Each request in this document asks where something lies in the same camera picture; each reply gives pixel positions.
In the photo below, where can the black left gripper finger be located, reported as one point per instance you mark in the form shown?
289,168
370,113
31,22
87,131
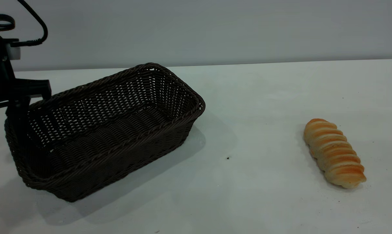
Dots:
18,120

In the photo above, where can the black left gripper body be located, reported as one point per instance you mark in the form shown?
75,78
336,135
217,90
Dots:
1,81

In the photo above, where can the black woven wicker basket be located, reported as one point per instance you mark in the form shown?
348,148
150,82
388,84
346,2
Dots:
118,152

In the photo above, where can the ridged golden bread loaf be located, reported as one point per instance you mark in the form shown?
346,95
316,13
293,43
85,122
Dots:
334,152

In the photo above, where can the white connector block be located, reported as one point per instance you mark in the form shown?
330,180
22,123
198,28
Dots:
14,52

